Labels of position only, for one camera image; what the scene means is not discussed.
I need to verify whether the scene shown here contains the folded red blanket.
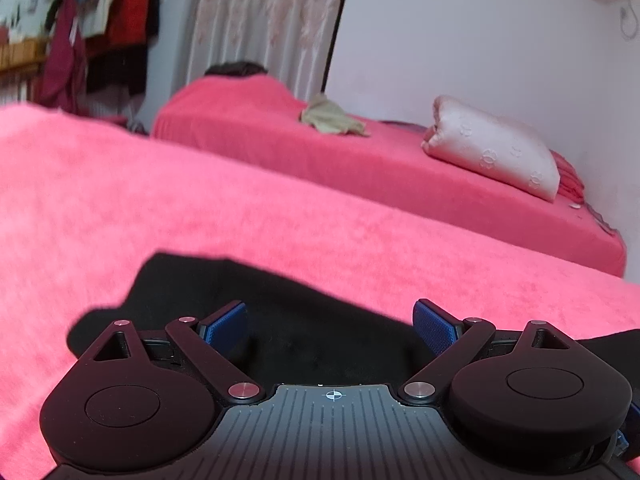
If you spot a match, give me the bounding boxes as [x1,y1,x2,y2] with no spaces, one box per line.
[550,150,586,200]

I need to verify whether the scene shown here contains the floral sheer curtain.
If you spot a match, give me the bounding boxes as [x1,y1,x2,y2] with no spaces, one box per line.
[187,0,352,106]

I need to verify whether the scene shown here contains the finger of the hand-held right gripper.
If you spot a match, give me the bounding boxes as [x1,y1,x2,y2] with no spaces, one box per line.
[614,400,640,463]

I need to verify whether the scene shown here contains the bed with red cover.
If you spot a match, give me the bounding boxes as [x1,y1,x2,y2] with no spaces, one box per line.
[150,74,627,277]

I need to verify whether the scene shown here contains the dark crumpled cloth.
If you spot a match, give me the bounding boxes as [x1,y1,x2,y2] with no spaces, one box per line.
[204,61,270,79]

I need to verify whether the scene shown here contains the beige crumpled cloth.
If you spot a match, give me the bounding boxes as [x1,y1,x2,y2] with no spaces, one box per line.
[299,93,372,138]

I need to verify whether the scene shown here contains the pink fleece blanket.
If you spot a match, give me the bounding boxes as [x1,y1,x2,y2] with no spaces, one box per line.
[0,102,640,480]

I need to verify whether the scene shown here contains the maroon hanging garment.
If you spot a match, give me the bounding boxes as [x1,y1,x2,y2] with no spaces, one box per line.
[39,0,90,111]

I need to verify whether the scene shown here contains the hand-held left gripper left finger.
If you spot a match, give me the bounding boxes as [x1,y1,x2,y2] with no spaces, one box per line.
[91,301,263,403]

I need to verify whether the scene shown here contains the red hanging jacket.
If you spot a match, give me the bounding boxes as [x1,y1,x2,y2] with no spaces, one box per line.
[102,0,161,97]

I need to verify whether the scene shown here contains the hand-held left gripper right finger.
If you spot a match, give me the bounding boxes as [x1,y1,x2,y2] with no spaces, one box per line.
[399,299,576,403]

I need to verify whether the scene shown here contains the folded pale pink quilt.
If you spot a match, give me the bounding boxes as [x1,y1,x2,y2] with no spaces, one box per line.
[421,95,561,204]

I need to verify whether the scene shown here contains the black knit pants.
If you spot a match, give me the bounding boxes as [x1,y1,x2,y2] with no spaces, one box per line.
[67,252,640,392]

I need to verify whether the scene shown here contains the wooden rail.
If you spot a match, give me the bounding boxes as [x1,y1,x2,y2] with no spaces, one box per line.
[0,35,51,74]

